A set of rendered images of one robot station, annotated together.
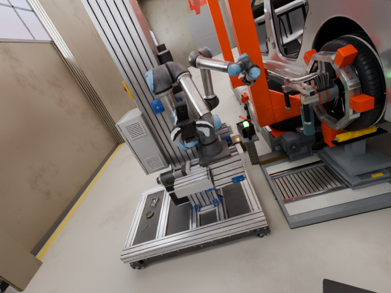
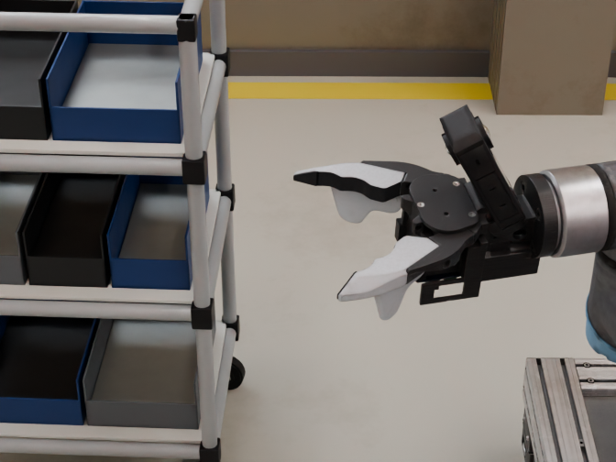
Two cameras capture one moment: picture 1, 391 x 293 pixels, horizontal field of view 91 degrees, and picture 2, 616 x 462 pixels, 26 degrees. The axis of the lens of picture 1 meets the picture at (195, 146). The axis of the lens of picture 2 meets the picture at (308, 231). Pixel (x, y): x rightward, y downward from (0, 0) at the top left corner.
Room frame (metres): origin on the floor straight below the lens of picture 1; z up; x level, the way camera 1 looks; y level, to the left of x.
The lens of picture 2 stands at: (0.47, -0.89, 1.83)
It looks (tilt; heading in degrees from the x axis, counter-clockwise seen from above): 34 degrees down; 80
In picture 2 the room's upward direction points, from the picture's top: straight up
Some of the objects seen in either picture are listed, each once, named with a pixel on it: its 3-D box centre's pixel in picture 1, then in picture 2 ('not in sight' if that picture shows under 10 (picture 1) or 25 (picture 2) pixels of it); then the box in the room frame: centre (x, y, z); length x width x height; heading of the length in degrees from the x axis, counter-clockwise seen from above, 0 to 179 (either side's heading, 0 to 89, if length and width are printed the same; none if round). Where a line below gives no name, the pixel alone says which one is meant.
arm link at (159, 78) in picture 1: (174, 111); not in sight; (1.18, 0.03, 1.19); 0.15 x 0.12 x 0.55; 94
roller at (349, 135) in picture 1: (355, 133); not in sight; (1.11, -1.12, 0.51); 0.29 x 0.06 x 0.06; 77
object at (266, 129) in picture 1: (249, 107); not in sight; (3.04, -1.11, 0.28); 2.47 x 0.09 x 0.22; 167
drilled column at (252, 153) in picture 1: (251, 147); not in sight; (1.97, -0.61, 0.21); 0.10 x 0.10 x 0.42; 77
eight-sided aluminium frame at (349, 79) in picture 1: (328, 91); not in sight; (1.25, -1.05, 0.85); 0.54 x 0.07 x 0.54; 167
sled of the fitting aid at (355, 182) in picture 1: (354, 161); not in sight; (1.21, -1.22, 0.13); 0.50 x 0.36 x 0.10; 167
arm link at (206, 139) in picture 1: (203, 131); not in sight; (1.19, -0.09, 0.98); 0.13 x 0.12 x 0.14; 94
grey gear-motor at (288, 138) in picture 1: (304, 143); not in sight; (1.57, -1.03, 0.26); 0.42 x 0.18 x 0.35; 77
